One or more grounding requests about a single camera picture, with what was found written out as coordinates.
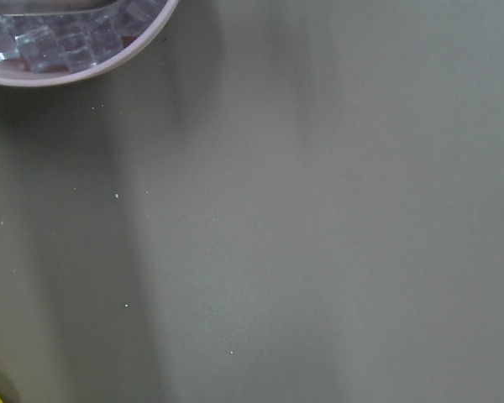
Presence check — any pink bowl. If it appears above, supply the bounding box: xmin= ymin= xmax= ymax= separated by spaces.
xmin=0 ymin=1 xmax=178 ymax=88

